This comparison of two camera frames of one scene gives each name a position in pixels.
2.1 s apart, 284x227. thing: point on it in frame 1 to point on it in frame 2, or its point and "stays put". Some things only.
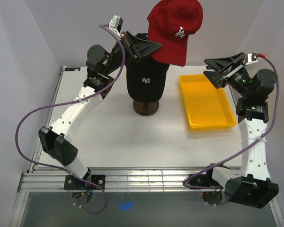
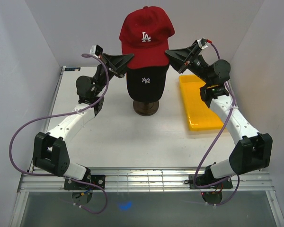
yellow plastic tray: (207, 107) stays put
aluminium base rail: (110, 178) stays put
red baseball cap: (170, 23) to (145, 33)
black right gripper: (220, 64) to (181, 59)
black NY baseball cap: (146, 78) stays put
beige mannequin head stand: (146, 109) stays put
